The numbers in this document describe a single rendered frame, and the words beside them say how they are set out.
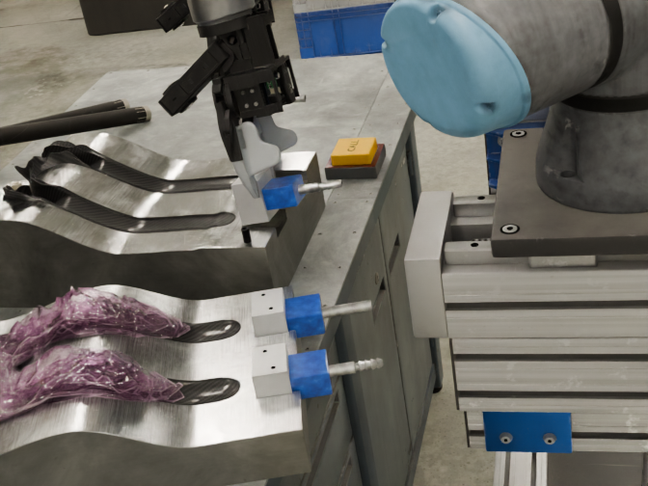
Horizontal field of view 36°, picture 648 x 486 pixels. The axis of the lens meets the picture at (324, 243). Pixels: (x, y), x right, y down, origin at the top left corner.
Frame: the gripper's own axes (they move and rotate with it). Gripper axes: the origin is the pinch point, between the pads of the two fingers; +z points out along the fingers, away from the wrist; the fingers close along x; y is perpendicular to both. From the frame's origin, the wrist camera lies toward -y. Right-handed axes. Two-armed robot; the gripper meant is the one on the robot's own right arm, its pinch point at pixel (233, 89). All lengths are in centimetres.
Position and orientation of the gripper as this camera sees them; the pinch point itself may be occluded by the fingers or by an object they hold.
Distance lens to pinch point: 152.8
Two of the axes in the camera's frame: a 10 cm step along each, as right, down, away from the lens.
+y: 9.6, -0.2, -2.7
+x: 2.3, -5.1, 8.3
